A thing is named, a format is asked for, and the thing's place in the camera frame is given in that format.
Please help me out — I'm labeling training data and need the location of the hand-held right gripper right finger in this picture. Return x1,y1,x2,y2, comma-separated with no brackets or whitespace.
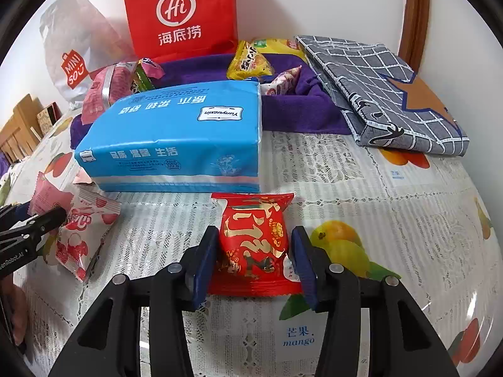
290,226,460,377

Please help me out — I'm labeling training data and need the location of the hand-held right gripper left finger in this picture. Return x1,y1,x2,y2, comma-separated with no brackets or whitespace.
49,226,219,377

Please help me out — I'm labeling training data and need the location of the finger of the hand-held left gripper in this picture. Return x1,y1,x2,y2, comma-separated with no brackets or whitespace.
0,203,33,224
0,205,67,244

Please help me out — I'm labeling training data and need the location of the white red lychee snack packet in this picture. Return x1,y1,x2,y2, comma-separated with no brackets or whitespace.
54,188,123,282

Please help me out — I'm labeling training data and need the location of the red gold snack packet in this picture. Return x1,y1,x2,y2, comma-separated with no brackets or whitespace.
211,192,303,296

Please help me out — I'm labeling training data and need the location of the pink silver-striped snack packet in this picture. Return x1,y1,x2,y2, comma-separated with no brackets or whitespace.
81,62,138,123

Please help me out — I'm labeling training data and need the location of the pink cartoon snack packet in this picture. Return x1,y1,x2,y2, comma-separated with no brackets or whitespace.
261,65,303,96

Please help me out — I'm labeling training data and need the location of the person's left hand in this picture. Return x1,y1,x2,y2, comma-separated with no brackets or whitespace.
10,282,28,343

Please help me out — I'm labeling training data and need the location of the pink peach snack packet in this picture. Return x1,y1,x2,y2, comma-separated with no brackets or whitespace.
29,172,75,227

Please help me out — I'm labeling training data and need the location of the white pink candy packet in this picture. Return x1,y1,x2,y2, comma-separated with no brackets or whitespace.
72,167,94,185

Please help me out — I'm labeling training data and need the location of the light wooden board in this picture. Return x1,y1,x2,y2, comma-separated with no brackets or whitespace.
0,94,44,164

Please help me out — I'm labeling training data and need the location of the fruit printed tablecloth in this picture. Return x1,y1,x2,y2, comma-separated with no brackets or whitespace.
0,106,494,377

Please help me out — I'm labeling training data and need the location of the blue tissue pack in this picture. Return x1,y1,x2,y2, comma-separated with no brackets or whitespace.
74,78,263,194

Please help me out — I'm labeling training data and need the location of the purple towel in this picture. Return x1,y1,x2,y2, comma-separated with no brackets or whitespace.
70,51,351,143

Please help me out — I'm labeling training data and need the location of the white plastic shopping bag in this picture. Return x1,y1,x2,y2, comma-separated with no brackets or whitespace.
39,0,136,103

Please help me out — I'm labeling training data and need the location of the pink yellow snack packet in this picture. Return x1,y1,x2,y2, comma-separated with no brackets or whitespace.
133,57,166,92

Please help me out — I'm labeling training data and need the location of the grey checked cloth pouch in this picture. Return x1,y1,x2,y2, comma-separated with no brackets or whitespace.
295,35,471,159

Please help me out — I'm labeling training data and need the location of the yellow triangular snack packet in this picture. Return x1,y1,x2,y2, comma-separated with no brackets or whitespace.
227,41,275,82

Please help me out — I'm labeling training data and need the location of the yellow green snack packet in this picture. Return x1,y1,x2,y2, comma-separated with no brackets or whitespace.
251,37,309,64

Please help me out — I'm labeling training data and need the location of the brown wooden door frame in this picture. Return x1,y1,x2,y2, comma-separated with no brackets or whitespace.
404,0,430,72

